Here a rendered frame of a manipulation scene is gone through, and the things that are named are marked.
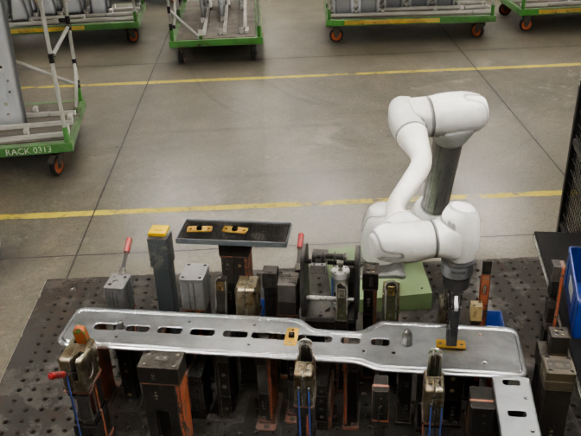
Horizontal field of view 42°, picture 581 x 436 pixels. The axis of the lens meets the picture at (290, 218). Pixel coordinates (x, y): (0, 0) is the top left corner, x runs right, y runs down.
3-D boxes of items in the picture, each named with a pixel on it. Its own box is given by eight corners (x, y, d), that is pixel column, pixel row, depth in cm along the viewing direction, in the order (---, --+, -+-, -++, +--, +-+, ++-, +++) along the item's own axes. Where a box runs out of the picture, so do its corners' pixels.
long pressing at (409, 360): (50, 351, 224) (49, 347, 223) (79, 307, 244) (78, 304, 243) (528, 381, 206) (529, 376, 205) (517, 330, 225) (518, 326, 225)
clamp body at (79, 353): (71, 459, 225) (48, 364, 208) (89, 424, 238) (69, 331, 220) (105, 462, 223) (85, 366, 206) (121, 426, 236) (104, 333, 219)
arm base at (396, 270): (349, 254, 309) (348, 243, 306) (404, 253, 306) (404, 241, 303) (348, 280, 293) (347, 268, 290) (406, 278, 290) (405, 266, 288)
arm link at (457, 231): (469, 243, 209) (424, 248, 208) (474, 193, 202) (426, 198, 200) (483, 263, 200) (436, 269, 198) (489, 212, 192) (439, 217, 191)
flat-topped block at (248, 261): (226, 349, 268) (217, 240, 247) (232, 335, 275) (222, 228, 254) (254, 350, 267) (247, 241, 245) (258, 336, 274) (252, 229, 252)
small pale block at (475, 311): (462, 400, 241) (471, 306, 224) (461, 393, 244) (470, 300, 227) (473, 400, 241) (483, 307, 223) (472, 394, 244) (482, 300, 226)
